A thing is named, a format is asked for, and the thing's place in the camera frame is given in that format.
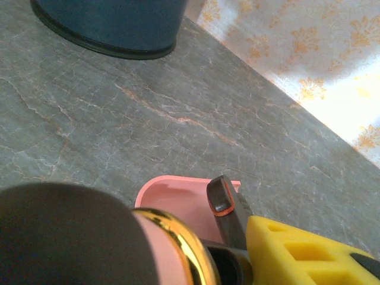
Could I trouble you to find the black cartoon face hand brush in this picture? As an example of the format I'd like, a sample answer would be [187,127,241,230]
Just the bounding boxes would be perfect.
[0,174,253,285]

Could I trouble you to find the dark blue waste bin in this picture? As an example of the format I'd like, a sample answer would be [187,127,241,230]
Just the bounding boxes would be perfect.
[29,0,186,60]

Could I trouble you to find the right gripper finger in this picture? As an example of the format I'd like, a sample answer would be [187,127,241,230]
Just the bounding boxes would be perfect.
[245,214,380,285]

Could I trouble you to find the pink plastic dustpan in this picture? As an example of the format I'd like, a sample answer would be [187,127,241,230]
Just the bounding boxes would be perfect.
[134,174,242,243]

